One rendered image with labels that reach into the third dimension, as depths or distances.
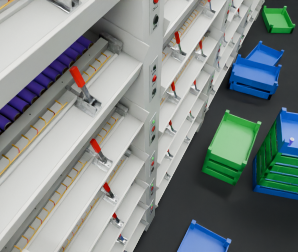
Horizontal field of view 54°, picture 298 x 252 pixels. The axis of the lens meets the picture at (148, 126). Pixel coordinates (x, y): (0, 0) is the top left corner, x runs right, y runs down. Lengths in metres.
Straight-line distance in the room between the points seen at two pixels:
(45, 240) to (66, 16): 0.43
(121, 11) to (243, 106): 1.61
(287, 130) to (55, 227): 1.15
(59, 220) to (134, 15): 0.43
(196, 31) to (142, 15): 0.52
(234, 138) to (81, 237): 1.10
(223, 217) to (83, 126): 1.23
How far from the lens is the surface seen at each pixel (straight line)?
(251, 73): 2.22
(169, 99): 1.07
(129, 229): 1.26
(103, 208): 0.86
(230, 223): 1.63
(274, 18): 3.02
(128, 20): 0.58
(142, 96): 0.70
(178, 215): 1.60
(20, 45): 0.35
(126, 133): 0.74
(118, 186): 0.88
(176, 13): 0.77
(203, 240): 1.57
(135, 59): 0.62
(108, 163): 0.69
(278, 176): 1.59
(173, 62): 0.92
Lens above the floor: 1.49
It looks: 52 degrees down
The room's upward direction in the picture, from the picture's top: straight up
